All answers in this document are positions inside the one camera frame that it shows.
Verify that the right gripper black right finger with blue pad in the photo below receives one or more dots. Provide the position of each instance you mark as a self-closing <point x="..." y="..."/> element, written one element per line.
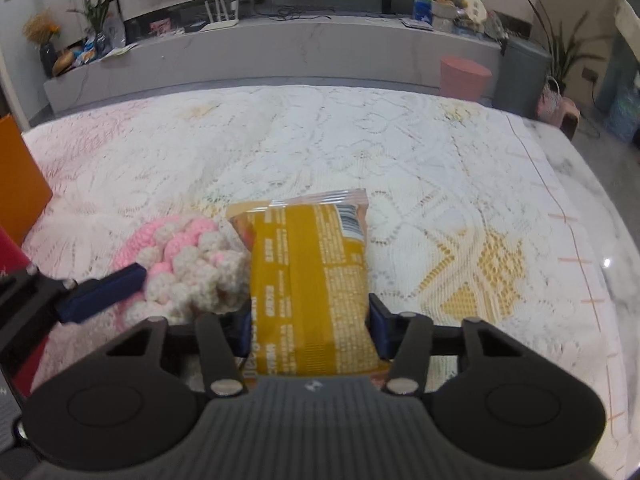
<point x="487" y="394"/>

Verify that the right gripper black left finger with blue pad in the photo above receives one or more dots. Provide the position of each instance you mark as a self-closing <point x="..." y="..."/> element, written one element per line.
<point x="140" y="395"/>

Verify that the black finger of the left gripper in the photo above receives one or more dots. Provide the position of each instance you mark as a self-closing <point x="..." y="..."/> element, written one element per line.
<point x="32" y="303"/>

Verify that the pink white crochet item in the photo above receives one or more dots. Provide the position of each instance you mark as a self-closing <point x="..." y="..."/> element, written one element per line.
<point x="194" y="264"/>

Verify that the yellow snack packet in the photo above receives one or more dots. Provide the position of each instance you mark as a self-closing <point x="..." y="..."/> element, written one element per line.
<point x="308" y="285"/>

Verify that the magenta box lid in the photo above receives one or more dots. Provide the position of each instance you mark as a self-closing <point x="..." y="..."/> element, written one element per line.
<point x="12" y="259"/>

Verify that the orange storage box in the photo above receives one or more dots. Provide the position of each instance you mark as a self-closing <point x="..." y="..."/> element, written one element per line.
<point x="24" y="191"/>

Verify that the white lace tablecloth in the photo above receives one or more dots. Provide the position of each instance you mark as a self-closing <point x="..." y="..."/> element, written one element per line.
<point x="465" y="202"/>

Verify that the dried yellow flowers vase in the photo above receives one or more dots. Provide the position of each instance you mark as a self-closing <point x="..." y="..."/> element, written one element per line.
<point x="40" y="29"/>

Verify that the green potted plant left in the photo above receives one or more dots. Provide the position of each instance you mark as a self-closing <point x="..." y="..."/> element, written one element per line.
<point x="105" y="27"/>

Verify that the green potted plant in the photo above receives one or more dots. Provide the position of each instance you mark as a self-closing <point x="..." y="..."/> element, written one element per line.
<point x="566" y="50"/>
<point x="105" y="27"/>

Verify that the pink small heater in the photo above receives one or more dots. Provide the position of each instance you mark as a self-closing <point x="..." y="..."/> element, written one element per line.
<point x="557" y="110"/>

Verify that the pink waste bin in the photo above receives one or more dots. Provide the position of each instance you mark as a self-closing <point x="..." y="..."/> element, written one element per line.
<point x="463" y="79"/>

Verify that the white wifi router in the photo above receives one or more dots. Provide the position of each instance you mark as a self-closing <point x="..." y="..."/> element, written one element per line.
<point x="221" y="14"/>

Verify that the grey waste bin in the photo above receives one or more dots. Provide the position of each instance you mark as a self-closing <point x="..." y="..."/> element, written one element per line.
<point x="523" y="72"/>

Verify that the green potted plant right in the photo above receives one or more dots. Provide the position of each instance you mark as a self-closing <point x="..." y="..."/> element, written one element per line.
<point x="566" y="50"/>

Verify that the grey TV console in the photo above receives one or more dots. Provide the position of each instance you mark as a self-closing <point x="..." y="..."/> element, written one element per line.
<point x="324" y="47"/>

